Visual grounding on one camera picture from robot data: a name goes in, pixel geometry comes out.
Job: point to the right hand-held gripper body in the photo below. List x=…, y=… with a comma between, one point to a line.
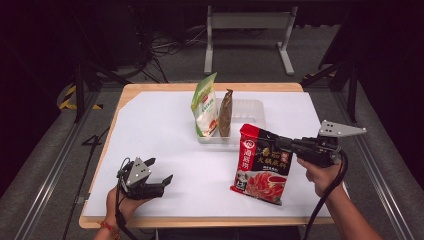
x=316, y=150

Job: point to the white table mat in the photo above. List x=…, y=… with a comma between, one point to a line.
x=160, y=133

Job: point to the aluminium rail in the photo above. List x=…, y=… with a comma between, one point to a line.
x=50, y=180
x=383, y=166

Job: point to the black stand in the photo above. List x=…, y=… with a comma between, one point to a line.
x=79, y=93
x=351, y=90

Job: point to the green and white packet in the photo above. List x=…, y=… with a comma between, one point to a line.
x=205, y=106

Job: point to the grey metal stand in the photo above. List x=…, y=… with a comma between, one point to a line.
x=250, y=20

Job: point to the person's right hand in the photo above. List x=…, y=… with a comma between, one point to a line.
x=321, y=178

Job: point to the gold packet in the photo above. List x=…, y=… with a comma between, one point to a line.
x=226, y=113

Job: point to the yellow and black tape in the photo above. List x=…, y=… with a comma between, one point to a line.
x=68, y=100

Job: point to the person's left hand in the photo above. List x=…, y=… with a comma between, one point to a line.
x=116, y=208

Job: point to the wooden table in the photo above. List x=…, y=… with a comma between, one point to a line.
x=160, y=87

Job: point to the red and black packet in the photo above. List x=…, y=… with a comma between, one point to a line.
x=263, y=170

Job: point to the clear plastic container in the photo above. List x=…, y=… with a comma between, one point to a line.
x=248, y=111

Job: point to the thin black tripod legs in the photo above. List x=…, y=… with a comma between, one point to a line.
x=94, y=140

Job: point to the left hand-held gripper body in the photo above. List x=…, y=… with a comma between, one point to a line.
x=136, y=180

